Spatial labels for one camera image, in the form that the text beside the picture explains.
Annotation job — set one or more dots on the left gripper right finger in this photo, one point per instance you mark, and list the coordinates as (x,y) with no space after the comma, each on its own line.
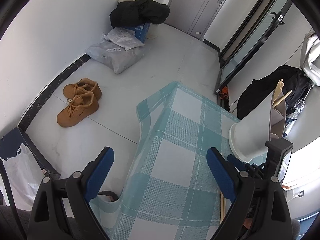
(237,187)

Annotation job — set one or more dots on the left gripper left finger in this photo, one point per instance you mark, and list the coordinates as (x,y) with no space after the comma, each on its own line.
(48,219)

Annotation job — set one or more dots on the wooden chopstick far right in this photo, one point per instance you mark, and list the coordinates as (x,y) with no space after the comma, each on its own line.
(222,207)

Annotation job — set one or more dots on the white utensil holder cup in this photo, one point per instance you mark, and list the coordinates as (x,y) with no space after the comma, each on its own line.
(247,138)

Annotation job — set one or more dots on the white shopping bag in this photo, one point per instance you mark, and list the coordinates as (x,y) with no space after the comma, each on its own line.
(25,176)

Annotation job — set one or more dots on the silver blue folded umbrella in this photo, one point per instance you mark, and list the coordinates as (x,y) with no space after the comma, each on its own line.
(292,116)

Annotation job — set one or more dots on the teal plaid tablecloth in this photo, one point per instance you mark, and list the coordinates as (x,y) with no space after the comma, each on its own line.
(170,192)

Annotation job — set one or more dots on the tan boot front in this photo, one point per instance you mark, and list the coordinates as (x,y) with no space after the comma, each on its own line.
(80,107)

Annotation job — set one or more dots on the tan boot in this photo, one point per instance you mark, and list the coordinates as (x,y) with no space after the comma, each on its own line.
(80,107)
(83,86)

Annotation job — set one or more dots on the tan boot rear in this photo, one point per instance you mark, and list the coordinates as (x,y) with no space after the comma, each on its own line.
(83,86)

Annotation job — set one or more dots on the black framed glass door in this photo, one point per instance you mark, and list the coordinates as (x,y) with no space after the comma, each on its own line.
(260,23)

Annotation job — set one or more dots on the blue cardboard box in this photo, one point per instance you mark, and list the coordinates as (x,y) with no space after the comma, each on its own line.
(140,31)

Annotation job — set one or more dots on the grey entrance door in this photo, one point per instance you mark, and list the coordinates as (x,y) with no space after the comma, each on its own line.
(193,16)

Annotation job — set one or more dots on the black jacket pile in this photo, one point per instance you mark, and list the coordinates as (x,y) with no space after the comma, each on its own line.
(138,12)

